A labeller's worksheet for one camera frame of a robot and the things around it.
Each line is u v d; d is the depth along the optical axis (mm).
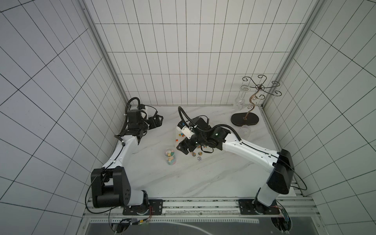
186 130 671
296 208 746
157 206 727
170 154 827
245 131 908
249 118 1093
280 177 407
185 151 668
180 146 662
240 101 917
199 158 900
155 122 758
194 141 640
